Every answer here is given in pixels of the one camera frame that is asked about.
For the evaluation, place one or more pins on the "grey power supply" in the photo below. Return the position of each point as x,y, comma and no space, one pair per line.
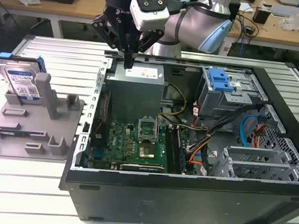
132,97

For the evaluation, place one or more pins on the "hard disk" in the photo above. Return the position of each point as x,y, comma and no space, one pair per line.
20,78

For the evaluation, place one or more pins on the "wooden desk with clutter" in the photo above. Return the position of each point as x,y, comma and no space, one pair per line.
278,35

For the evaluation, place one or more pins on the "grey metal disk bay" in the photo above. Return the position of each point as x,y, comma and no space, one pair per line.
254,154

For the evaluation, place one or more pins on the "black RAM slot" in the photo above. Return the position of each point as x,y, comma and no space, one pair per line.
171,148

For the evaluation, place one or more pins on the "graphics card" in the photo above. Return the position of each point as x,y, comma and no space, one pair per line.
139,167

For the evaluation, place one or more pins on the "wooden desk with white frame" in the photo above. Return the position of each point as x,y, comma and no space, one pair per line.
77,7

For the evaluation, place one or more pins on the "small black cube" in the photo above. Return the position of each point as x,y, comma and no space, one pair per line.
261,15

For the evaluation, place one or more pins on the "RAM stick with blue label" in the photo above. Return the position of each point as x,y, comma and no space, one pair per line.
17,133

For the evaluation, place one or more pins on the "CPU socket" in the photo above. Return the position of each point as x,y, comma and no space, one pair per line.
147,152

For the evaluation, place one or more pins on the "green RAM stick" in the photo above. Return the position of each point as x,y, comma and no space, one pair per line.
181,152

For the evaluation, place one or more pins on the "flat grey box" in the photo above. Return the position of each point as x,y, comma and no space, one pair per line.
283,10

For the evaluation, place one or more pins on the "grey parts rack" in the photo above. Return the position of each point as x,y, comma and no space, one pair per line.
32,122

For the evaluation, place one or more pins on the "grey optical drive cage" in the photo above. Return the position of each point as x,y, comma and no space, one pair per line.
218,108

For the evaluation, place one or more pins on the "black PC case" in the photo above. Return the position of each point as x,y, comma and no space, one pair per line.
183,200

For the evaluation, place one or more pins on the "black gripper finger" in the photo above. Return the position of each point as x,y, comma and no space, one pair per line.
150,39
102,25

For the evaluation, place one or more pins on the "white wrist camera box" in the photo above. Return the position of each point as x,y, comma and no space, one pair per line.
153,18

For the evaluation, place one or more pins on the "blue plastic drive latch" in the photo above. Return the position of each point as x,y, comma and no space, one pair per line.
219,79

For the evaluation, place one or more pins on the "green motherboard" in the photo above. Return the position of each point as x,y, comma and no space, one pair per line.
120,141

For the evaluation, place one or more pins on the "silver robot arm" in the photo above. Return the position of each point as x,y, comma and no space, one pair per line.
189,23

